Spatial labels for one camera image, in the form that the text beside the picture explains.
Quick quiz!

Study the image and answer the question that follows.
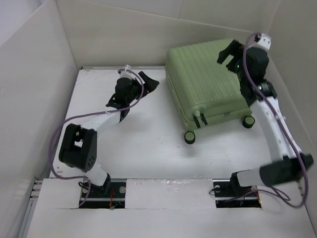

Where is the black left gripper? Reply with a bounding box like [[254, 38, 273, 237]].
[[126, 72, 159, 105]]

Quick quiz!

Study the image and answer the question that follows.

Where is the green suitcase blue lining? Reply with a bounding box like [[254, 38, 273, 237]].
[[165, 38, 256, 144]]

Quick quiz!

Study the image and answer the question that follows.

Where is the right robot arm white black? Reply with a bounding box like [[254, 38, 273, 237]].
[[217, 40, 314, 195]]

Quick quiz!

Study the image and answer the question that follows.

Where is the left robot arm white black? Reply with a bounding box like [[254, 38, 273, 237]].
[[58, 69, 159, 197]]

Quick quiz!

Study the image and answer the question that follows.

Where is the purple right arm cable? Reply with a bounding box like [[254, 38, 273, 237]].
[[217, 32, 310, 209]]

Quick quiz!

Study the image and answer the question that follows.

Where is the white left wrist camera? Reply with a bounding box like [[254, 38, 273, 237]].
[[118, 64, 134, 79]]

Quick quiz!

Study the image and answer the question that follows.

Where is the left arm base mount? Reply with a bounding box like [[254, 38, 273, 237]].
[[78, 178, 127, 210]]

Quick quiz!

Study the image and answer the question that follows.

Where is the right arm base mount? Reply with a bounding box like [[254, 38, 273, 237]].
[[209, 173, 262, 208]]

